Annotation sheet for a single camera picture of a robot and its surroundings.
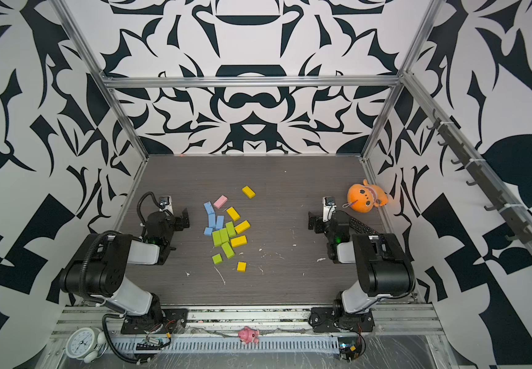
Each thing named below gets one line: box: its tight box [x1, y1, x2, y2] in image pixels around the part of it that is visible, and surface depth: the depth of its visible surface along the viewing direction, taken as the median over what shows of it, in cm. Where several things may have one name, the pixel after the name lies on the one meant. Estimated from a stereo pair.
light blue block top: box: [202, 201, 216, 215], surface depth 101 cm
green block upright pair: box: [212, 221, 237, 247], surface depth 94 cm
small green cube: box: [211, 252, 224, 266], surface depth 88 cm
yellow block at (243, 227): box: [234, 219, 252, 234], surface depth 97 cm
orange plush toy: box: [342, 179, 389, 213], surface depth 98 cm
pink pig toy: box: [238, 325, 260, 345], surface depth 71 cm
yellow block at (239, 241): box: [230, 235, 248, 248], surface depth 93 cm
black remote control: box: [349, 216, 380, 236], surface depth 96 cm
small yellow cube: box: [236, 261, 247, 273], surface depth 87 cm
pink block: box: [212, 194, 229, 210], surface depth 104 cm
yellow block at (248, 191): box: [241, 185, 257, 200], surface depth 107 cm
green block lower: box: [221, 241, 236, 259], surface depth 91 cm
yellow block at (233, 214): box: [226, 206, 241, 222], surface depth 101 cm
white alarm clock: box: [65, 326, 109, 364], surface depth 69 cm
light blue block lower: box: [207, 212, 217, 229], surface depth 98 cm
